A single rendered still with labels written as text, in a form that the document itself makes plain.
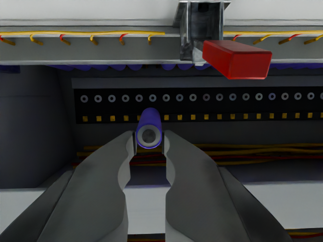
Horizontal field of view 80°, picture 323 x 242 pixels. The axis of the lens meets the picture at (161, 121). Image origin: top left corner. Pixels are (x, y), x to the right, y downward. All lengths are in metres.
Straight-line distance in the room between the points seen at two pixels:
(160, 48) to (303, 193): 0.18
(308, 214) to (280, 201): 0.03
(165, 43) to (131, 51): 0.03
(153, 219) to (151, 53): 0.14
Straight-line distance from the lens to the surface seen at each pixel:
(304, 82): 0.37
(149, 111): 0.17
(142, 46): 0.16
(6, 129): 0.25
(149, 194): 0.18
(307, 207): 0.24
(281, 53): 0.19
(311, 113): 0.38
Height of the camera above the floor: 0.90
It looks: 27 degrees up
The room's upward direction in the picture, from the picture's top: 180 degrees counter-clockwise
